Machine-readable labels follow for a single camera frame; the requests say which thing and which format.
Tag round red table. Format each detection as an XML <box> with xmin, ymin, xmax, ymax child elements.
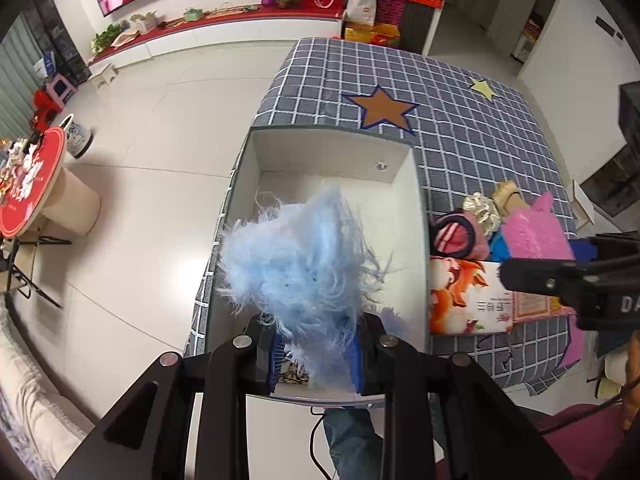
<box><xmin>0</xmin><ymin>127</ymin><xmax>101</xmax><ymax>238</ymax></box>

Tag blue white carton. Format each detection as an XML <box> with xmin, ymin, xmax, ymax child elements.
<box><xmin>34</xmin><ymin>52</ymin><xmax>58</xmax><ymax>81</ymax></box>

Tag white step stool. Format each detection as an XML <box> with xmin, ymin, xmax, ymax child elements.
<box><xmin>91</xmin><ymin>62</ymin><xmax>119</xmax><ymax>89</ymax></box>

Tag pink striped fuzzy cloth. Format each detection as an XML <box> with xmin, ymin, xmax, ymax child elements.
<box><xmin>432</xmin><ymin>215</ymin><xmax>493</xmax><ymax>261</ymax></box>

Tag grey checked star tablecloth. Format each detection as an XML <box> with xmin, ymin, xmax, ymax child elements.
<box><xmin>182</xmin><ymin>37</ymin><xmax>586</xmax><ymax>401</ymax></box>

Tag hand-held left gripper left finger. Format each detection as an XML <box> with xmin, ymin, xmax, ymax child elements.
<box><xmin>57</xmin><ymin>315</ymin><xmax>287</xmax><ymax>480</ymax></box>

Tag white shopping bag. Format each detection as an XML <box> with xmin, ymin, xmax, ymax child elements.
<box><xmin>345</xmin><ymin>0</ymin><xmax>377</xmax><ymax>26</ymax></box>

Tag black folding stand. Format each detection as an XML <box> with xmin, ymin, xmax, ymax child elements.
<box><xmin>0</xmin><ymin>235</ymin><xmax>71</xmax><ymax>308</ymax></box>

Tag person's blue jeans leg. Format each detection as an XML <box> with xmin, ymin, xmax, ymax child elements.
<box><xmin>322</xmin><ymin>407</ymin><xmax>386</xmax><ymax>480</ymax></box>

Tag pink plastic stool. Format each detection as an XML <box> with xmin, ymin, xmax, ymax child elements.
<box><xmin>47</xmin><ymin>74</ymin><xmax>77</xmax><ymax>111</ymax></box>

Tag leopard print scrunchie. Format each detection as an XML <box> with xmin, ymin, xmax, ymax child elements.
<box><xmin>277</xmin><ymin>367</ymin><xmax>311</xmax><ymax>386</ymax></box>

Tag small green potted plant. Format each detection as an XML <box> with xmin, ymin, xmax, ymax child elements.
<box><xmin>91</xmin><ymin>24</ymin><xmax>123</xmax><ymax>55</ymax></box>

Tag white blue ceramic jar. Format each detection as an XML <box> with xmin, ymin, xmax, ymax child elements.
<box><xmin>59</xmin><ymin>114</ymin><xmax>93</xmax><ymax>160</ymax></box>

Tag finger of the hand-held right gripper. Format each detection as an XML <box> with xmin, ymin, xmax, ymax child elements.
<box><xmin>500</xmin><ymin>258</ymin><xmax>581</xmax><ymax>311</ymax></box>
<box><xmin>570</xmin><ymin>231</ymin><xmax>640</xmax><ymax>263</ymax></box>

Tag dark purple sock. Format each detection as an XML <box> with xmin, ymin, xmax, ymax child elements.
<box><xmin>434</xmin><ymin>211</ymin><xmax>478</xmax><ymax>253</ymax></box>

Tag white storage box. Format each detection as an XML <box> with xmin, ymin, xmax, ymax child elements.
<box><xmin>182</xmin><ymin>127</ymin><xmax>433</xmax><ymax>408</ymax></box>

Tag blue fuzzy cloth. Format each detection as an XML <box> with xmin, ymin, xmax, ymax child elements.
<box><xmin>487</xmin><ymin>232</ymin><xmax>513</xmax><ymax>263</ymax></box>

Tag red plastic stool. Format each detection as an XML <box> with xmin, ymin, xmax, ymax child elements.
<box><xmin>32</xmin><ymin>90</ymin><xmax>61</xmax><ymax>126</ymax></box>

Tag light blue fluffy scrunchie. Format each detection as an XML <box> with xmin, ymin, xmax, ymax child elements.
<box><xmin>216</xmin><ymin>185</ymin><xmax>401</xmax><ymax>391</ymax></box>

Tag black cable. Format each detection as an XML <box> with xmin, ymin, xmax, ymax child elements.
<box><xmin>309</xmin><ymin>406</ymin><xmax>343</xmax><ymax>480</ymax></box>

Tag person's maroon top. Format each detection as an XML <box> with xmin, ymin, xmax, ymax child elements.
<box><xmin>435</xmin><ymin>402</ymin><xmax>640</xmax><ymax>480</ymax></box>

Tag white red-topped tv cabinet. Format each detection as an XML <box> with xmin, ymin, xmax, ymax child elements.
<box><xmin>87</xmin><ymin>7</ymin><xmax>346</xmax><ymax>68</ymax></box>

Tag yellow gift boxes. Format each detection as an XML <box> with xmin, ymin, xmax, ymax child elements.
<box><xmin>344</xmin><ymin>22</ymin><xmax>402</xmax><ymax>48</ymax></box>

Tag white fuzzy sofa cover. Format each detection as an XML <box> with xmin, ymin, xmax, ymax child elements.
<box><xmin>0</xmin><ymin>330</ymin><xmax>101</xmax><ymax>480</ymax></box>

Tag cartoon print tissue packet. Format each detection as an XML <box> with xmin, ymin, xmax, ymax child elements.
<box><xmin>429</xmin><ymin>255</ymin><xmax>576</xmax><ymax>336</ymax></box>

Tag figurines on table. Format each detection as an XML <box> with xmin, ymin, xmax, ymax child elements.
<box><xmin>0</xmin><ymin>135</ymin><xmax>40</xmax><ymax>201</ymax></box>

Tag cream satin scrunchie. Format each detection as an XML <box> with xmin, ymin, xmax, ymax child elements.
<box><xmin>462</xmin><ymin>192</ymin><xmax>502</xmax><ymax>233</ymax></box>

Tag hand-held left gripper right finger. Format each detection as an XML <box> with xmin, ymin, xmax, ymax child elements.
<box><xmin>349</xmin><ymin>315</ymin><xmax>576</xmax><ymax>480</ymax></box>

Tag person's right hand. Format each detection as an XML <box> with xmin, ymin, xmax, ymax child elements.
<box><xmin>620</xmin><ymin>334</ymin><xmax>640</xmax><ymax>431</ymax></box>

